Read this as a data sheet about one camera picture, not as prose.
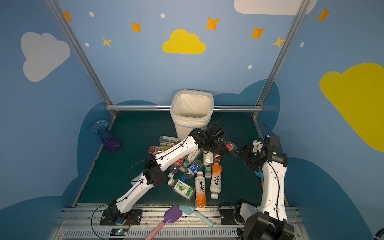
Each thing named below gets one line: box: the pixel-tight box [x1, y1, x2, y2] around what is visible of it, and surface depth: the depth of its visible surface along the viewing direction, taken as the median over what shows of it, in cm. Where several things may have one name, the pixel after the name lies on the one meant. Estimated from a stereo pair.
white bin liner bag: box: [170, 89, 215, 129], surface depth 95 cm
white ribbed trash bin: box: [170, 89, 214, 141], surface depth 95 cm
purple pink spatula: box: [145, 205, 183, 240], surface depth 75 cm
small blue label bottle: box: [187, 159, 203, 176], surface depth 88 cm
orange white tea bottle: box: [210, 162, 223, 200], surface depth 84 cm
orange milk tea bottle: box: [195, 171, 207, 208], surface depth 81 cm
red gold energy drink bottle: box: [148, 145, 175, 154], surface depth 95 cm
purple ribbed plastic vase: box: [90, 120, 122, 153], surface depth 90 cm
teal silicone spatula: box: [179, 205, 215, 228], surface depth 77 cm
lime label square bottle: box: [168, 177, 196, 200], surface depth 82 cm
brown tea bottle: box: [214, 154, 221, 164], surface depth 95 cm
